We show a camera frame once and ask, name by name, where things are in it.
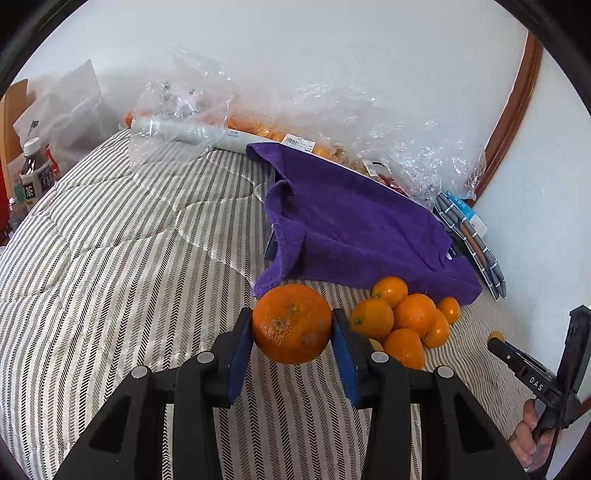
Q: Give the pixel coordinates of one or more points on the purple towel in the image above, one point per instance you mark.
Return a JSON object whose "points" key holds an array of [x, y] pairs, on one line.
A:
{"points": [[337, 226]]}

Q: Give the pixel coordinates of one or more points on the brown cardboard box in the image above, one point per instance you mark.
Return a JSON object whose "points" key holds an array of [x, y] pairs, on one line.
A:
{"points": [[13, 104]]}

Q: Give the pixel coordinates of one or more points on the grey plaid folded cloth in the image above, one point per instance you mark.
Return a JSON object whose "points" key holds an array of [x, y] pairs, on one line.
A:
{"points": [[484, 259]]}

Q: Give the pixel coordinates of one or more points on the clear plastic fruit bags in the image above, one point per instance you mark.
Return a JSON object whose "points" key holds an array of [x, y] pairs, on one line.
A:
{"points": [[195, 107]]}

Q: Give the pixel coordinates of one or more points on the oval orange right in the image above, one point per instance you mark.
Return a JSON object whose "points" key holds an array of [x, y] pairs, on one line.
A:
{"points": [[439, 332]]}

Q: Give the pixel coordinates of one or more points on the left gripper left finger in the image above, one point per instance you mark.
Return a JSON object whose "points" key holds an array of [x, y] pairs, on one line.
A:
{"points": [[124, 439]]}

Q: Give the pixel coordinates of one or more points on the central round orange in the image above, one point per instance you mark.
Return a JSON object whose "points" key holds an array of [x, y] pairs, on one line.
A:
{"points": [[416, 312]]}

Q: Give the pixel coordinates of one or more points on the large dimpled orange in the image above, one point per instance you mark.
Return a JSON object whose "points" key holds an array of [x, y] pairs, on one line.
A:
{"points": [[292, 324]]}

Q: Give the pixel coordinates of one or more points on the small orange left middle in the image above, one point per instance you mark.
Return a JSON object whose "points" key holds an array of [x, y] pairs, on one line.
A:
{"points": [[372, 318]]}

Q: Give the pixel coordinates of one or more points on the far right small orange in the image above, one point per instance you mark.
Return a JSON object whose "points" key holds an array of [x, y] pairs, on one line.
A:
{"points": [[450, 308]]}

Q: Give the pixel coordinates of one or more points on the white plastic bag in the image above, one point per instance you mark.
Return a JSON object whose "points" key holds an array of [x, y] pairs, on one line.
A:
{"points": [[68, 118]]}

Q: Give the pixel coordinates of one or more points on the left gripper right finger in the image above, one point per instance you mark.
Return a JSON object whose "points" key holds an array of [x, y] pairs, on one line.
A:
{"points": [[459, 439]]}

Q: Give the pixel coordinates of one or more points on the dark drink bottle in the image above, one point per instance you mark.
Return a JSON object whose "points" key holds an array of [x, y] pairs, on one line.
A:
{"points": [[36, 175]]}

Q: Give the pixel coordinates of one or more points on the brown wooden door frame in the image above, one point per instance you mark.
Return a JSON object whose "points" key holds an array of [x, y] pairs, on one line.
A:
{"points": [[512, 115]]}

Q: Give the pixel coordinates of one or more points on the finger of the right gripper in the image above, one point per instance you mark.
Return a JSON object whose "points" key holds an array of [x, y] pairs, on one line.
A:
{"points": [[536, 377], [519, 357]]}

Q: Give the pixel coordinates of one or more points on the front round orange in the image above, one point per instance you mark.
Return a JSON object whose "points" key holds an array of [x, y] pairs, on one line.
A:
{"points": [[405, 346]]}

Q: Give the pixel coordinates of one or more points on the small yellow-green fruit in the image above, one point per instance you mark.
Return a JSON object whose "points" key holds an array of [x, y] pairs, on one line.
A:
{"points": [[376, 345]]}

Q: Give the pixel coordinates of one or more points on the right human hand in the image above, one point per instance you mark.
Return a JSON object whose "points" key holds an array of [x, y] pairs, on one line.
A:
{"points": [[532, 454]]}

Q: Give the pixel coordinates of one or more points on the small orange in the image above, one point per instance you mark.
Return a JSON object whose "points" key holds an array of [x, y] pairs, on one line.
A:
{"points": [[372, 318], [450, 308], [393, 290]]}

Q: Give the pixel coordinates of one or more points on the striped quilted mattress cover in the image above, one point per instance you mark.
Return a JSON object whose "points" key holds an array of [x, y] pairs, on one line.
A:
{"points": [[119, 266]]}

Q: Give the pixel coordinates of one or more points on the blue white tissue pack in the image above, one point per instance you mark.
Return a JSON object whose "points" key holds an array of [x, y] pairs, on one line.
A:
{"points": [[476, 221]]}

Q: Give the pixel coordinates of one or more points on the back small orange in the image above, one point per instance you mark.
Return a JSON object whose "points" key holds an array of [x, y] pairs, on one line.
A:
{"points": [[393, 290]]}

